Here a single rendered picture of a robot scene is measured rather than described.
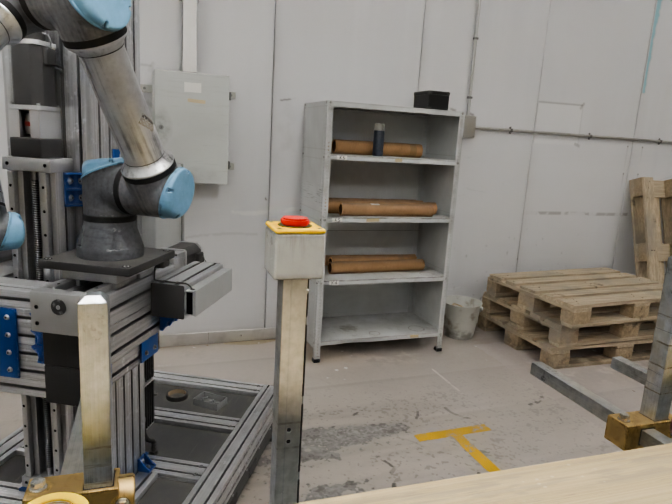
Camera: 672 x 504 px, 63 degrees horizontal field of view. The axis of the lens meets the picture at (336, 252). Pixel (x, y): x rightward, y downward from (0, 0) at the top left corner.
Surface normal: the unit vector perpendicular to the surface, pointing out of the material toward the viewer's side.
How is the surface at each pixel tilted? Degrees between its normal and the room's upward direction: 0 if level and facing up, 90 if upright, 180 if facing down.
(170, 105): 90
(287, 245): 90
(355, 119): 90
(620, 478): 0
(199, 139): 90
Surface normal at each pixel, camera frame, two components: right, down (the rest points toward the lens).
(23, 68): -0.17, 0.19
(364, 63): 0.35, 0.21
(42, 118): 0.98, 0.09
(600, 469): 0.06, -0.98
